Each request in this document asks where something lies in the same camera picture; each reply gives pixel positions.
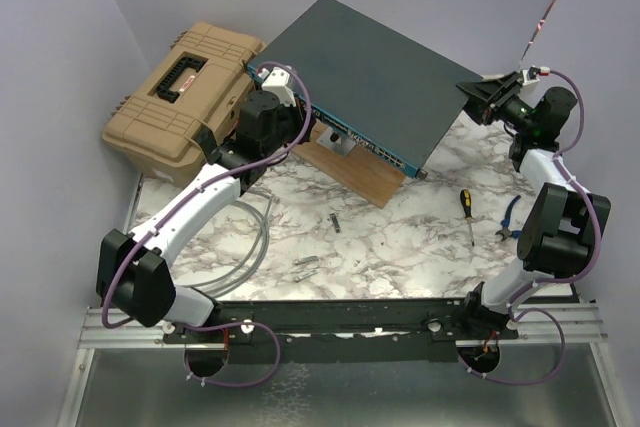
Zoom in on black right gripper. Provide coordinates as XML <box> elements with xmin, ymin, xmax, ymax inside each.
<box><xmin>452</xmin><ymin>72</ymin><xmax>535</xmax><ymax>134</ymax></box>

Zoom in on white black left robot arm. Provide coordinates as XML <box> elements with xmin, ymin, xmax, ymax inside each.
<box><xmin>96</xmin><ymin>90</ymin><xmax>314</xmax><ymax>342</ymax></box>

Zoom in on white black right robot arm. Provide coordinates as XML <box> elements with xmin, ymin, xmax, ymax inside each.
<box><xmin>457</xmin><ymin>67</ymin><xmax>611</xmax><ymax>338</ymax></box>

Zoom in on wooden base board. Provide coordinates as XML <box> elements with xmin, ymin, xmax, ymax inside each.
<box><xmin>293</xmin><ymin>123</ymin><xmax>406</xmax><ymax>208</ymax></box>

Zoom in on tan plastic tool case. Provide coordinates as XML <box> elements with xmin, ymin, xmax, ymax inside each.
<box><xmin>102</xmin><ymin>22</ymin><xmax>266</xmax><ymax>187</ymax></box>

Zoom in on yellow black screwdriver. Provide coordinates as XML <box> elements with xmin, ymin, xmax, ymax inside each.
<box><xmin>460</xmin><ymin>189</ymin><xmax>475</xmax><ymax>247</ymax></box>

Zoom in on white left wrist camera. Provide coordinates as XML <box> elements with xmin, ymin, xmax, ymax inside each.
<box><xmin>260</xmin><ymin>67</ymin><xmax>296</xmax><ymax>107</ymax></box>

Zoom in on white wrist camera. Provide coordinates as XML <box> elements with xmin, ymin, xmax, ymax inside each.
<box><xmin>517</xmin><ymin>66</ymin><xmax>551</xmax><ymax>88</ymax></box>
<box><xmin>260</xmin><ymin>67</ymin><xmax>296</xmax><ymax>107</ymax></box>

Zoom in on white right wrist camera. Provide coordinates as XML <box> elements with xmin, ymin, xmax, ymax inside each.
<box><xmin>517</xmin><ymin>66</ymin><xmax>551</xmax><ymax>88</ymax></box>

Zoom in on metal switch stand bracket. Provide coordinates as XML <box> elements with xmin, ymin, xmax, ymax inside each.
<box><xmin>316</xmin><ymin>128</ymin><xmax>356</xmax><ymax>157</ymax></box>

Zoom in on dark blue network switch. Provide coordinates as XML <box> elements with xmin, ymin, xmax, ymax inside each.
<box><xmin>248</xmin><ymin>0</ymin><xmax>481</xmax><ymax>178</ymax></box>

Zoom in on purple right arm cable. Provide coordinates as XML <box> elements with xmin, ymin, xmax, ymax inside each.
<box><xmin>467</xmin><ymin>69</ymin><xmax>604</xmax><ymax>386</ymax></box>

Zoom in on blue handled pliers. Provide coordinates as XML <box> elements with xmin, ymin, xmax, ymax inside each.
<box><xmin>495</xmin><ymin>195</ymin><xmax>521</xmax><ymax>242</ymax></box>

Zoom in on grey coiled network cable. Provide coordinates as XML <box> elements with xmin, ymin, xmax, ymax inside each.
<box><xmin>194</xmin><ymin>189</ymin><xmax>281</xmax><ymax>297</ymax></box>

